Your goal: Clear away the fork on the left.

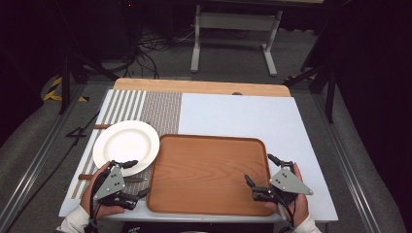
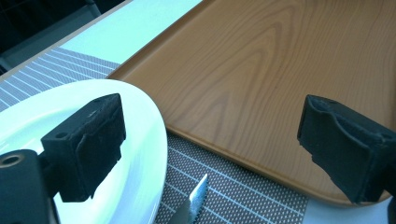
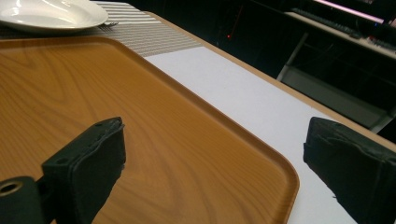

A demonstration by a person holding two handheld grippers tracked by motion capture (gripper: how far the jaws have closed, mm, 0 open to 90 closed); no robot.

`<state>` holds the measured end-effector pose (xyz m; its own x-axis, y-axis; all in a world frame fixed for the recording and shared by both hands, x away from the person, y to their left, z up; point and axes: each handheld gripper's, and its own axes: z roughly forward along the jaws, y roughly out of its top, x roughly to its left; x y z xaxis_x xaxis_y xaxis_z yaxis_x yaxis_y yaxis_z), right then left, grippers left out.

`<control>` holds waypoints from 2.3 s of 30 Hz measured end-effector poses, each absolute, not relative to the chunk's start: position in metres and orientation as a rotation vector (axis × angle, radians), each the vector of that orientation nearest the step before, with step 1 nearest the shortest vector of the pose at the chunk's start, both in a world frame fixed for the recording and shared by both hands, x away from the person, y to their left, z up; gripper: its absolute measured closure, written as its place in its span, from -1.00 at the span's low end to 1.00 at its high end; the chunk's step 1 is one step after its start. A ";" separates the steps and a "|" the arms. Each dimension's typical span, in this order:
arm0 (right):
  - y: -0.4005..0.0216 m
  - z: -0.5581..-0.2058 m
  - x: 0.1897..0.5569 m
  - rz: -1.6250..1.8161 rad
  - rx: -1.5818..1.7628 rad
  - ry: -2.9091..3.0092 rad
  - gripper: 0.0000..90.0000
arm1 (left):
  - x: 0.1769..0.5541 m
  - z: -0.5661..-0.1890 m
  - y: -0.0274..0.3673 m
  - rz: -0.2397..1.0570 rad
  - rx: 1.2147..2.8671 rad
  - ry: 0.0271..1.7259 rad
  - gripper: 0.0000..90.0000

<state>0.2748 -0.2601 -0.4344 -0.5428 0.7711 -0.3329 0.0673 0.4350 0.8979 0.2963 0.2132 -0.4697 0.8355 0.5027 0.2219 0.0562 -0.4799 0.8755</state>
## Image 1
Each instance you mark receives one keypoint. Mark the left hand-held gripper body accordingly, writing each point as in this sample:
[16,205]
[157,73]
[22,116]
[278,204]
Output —
[111,184]

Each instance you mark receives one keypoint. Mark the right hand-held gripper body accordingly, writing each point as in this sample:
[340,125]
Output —
[286,184]

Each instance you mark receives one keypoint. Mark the white plate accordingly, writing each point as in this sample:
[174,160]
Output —
[126,145]

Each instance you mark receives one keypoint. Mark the person's left hand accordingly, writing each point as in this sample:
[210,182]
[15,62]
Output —
[87,200]

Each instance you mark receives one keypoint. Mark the person's right hand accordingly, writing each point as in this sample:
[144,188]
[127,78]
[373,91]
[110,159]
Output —
[301,210]

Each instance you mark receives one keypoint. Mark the wooden tray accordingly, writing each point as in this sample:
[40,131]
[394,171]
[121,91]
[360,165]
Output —
[207,174]

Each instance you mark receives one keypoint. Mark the striped woven placemat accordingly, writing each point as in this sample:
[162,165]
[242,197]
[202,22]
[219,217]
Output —
[162,110]

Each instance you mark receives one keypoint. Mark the black tripod stand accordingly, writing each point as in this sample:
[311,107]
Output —
[66,84]
[329,93]

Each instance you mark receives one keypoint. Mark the yellow black hazard tape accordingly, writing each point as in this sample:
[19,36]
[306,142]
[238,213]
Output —
[53,90]

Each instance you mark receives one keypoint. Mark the metal floor rail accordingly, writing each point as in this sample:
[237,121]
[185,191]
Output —
[350,168]
[35,165]

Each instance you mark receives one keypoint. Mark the white metal table frame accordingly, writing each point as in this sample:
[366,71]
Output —
[236,21]

